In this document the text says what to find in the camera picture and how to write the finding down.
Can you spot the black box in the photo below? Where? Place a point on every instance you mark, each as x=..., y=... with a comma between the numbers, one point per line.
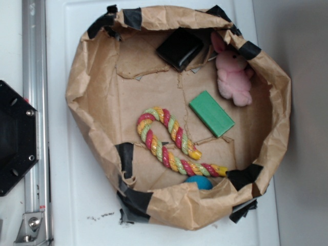
x=180, y=48

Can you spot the green rectangular block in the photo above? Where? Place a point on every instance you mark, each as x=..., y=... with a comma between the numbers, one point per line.
x=211, y=114

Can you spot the blue ball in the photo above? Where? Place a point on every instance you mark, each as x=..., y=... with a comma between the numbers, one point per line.
x=202, y=182

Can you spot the pink plush bunny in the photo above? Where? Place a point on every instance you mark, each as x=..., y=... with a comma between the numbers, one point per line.
x=234, y=75

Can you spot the white tray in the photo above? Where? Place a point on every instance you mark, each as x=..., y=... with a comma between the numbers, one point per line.
x=85, y=208

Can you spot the multicolour twisted rope toy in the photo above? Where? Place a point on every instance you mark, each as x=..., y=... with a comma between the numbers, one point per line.
x=165, y=138

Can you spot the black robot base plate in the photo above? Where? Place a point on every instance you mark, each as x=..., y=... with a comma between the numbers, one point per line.
x=18, y=138

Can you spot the aluminium extrusion rail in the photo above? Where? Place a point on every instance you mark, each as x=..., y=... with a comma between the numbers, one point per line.
x=36, y=225

